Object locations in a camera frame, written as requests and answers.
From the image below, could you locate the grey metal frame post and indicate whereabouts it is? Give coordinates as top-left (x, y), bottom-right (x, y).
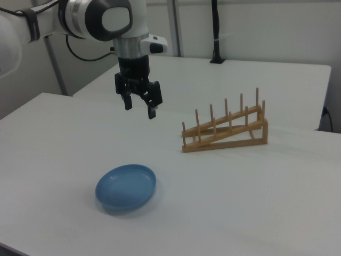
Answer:
top-left (44, 36), bottom-right (68, 96)
top-left (170, 0), bottom-right (185, 57)

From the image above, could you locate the blue round plate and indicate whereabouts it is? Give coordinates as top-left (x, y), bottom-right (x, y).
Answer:
top-left (95, 164), bottom-right (157, 214)

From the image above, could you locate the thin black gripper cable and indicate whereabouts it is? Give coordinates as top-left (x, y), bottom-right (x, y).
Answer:
top-left (65, 34), bottom-right (119, 61)

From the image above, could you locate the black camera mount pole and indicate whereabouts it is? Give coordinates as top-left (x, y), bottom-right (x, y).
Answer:
top-left (209, 0), bottom-right (226, 64)

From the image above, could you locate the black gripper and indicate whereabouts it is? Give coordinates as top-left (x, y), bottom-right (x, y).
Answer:
top-left (114, 55), bottom-right (164, 120)

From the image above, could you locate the wooden plate rack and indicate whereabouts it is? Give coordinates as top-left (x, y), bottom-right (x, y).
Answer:
top-left (181, 87), bottom-right (269, 154)

